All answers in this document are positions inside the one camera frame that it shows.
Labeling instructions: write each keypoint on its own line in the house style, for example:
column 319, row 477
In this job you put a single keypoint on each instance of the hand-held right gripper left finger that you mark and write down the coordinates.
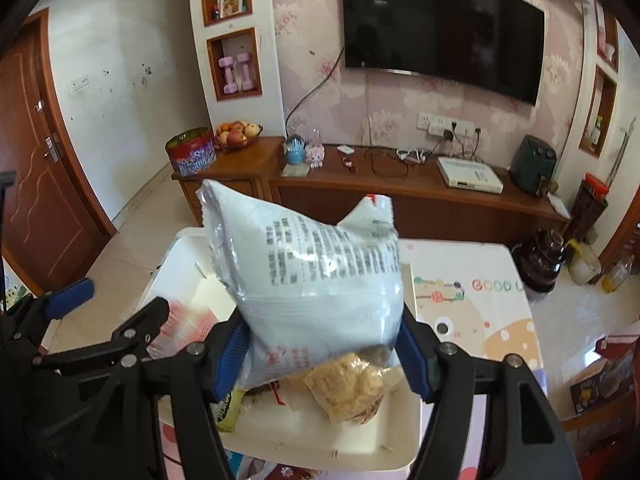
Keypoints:
column 231, row 357

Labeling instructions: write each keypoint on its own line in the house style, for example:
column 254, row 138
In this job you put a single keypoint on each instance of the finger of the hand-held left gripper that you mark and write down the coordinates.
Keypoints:
column 70, row 297
column 145, row 317

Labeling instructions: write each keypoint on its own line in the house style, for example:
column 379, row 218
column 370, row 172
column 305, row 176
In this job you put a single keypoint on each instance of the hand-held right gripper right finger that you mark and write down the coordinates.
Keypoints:
column 414, row 357

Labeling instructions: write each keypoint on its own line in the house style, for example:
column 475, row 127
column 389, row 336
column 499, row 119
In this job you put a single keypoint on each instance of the clear rice cracker bag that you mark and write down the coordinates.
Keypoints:
column 345, row 385

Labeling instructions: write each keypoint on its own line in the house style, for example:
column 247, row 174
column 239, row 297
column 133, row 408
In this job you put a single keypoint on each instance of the white printed snack packet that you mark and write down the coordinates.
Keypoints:
column 300, row 280

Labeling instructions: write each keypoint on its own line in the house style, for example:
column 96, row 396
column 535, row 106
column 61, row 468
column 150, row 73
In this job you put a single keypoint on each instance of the white plastic storage box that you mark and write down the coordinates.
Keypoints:
column 300, row 442

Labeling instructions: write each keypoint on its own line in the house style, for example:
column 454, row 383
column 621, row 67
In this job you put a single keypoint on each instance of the brown wooden door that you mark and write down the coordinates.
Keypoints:
column 35, row 175

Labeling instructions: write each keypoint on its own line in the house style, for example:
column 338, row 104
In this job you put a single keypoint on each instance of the dark juicer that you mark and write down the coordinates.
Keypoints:
column 540, row 265

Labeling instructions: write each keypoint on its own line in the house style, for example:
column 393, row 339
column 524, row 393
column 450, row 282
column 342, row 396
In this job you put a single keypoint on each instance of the wooden television cabinet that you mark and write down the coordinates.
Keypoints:
column 400, row 200

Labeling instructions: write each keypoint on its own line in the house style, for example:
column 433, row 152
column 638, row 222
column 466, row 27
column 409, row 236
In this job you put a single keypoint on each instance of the red round tin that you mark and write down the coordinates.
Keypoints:
column 191, row 152

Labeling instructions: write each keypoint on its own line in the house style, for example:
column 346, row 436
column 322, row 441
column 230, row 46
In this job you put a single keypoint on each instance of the printed cardboard box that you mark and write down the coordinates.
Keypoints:
column 600, row 390

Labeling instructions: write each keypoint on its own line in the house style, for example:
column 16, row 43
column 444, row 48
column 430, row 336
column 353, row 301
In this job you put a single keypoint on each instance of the white set-top box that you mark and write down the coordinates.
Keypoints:
column 470, row 175

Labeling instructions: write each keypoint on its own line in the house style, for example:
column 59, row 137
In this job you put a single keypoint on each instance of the clear plastic jug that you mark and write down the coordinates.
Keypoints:
column 584, row 265

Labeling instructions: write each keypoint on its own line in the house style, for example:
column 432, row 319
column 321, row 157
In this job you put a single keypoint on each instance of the fruit bowl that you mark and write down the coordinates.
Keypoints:
column 237, row 135

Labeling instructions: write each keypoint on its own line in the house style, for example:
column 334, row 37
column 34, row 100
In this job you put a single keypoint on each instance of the blue snow globe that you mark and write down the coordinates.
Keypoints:
column 295, row 151

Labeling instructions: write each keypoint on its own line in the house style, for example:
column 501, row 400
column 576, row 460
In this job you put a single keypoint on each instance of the yellow liquid bottle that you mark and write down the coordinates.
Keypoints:
column 616, row 275

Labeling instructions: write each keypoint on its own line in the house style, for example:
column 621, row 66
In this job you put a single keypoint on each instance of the white remote control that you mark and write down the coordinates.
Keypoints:
column 346, row 149

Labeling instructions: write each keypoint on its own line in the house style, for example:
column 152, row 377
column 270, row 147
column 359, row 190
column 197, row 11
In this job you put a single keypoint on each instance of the pink plush toy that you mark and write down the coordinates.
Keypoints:
column 316, row 152

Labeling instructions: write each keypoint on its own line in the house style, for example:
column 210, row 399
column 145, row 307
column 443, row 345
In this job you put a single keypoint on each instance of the dark green air fryer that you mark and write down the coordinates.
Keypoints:
column 532, row 165

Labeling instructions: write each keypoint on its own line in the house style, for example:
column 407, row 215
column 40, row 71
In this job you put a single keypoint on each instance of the brown jar red lid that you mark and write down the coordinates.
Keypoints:
column 590, row 210

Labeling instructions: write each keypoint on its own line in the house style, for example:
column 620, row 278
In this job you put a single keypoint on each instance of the pink dumbbell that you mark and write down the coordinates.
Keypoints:
column 243, row 71
column 229, row 74

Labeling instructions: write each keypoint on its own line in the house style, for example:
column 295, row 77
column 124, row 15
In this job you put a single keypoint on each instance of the white wall power outlets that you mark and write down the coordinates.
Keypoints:
column 445, row 124

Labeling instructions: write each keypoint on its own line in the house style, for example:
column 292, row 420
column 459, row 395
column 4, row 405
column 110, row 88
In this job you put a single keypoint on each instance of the black wall television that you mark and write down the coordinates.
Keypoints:
column 440, row 30

